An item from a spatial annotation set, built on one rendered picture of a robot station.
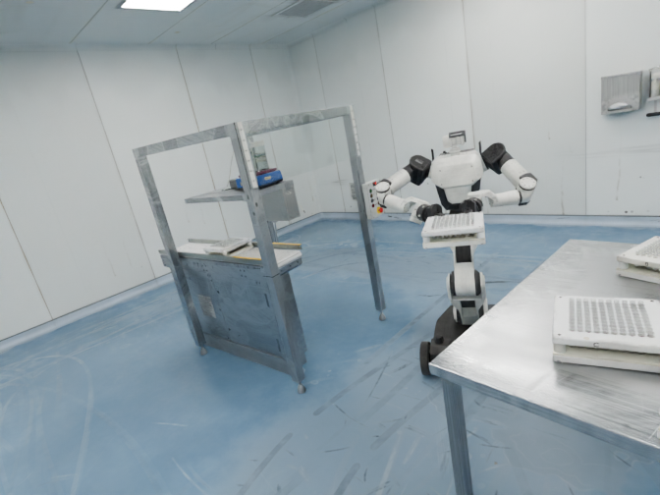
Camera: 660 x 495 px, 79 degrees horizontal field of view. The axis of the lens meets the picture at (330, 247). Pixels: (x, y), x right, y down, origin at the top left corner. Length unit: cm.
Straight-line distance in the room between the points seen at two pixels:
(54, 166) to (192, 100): 190
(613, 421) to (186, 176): 538
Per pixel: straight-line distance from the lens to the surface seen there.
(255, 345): 295
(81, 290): 543
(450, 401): 126
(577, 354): 120
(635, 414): 109
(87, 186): 538
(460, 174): 230
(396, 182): 230
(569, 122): 500
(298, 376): 256
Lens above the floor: 153
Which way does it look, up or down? 17 degrees down
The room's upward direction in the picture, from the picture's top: 11 degrees counter-clockwise
